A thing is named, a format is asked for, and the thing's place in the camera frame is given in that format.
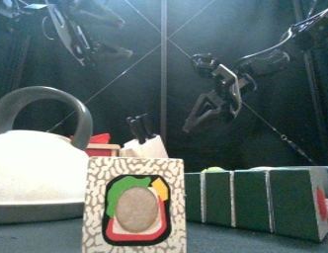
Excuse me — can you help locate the white knife block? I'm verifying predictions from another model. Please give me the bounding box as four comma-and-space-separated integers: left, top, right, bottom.
120, 134, 169, 159

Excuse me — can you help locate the yellow-green ball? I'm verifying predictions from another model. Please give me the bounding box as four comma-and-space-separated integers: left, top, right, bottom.
201, 166, 228, 174

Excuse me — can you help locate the rice-patterned sushi roll block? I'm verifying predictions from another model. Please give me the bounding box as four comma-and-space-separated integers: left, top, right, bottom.
81, 156, 189, 253

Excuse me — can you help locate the red toy piece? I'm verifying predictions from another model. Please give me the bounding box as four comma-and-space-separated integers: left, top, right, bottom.
68, 132, 113, 145

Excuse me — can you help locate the red wooden crate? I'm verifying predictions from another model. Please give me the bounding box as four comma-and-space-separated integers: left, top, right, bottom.
84, 142, 122, 158

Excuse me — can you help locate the green sushi roll slice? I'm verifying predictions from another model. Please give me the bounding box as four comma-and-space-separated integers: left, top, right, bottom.
203, 170, 236, 228
184, 172, 205, 224
233, 169, 273, 233

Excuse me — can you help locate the green sushi slice red centre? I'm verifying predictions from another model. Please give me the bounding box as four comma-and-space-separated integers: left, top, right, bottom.
268, 165, 328, 244

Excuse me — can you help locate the black knife handle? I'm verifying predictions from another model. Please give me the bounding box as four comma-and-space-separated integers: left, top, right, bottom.
126, 116, 148, 145
141, 113, 159, 140

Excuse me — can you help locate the grey vertical frame pole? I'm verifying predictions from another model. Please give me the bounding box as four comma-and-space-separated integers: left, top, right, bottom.
161, 0, 169, 143

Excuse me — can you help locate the diagonal brace wire with turnbuckle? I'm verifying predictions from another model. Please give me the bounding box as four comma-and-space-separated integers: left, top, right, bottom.
124, 0, 318, 165

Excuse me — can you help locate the dark frame post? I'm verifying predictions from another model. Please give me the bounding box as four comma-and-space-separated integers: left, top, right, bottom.
292, 0, 328, 166

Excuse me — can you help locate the white kettle with grey handle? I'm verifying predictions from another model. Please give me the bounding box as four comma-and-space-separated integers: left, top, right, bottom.
0, 85, 94, 225

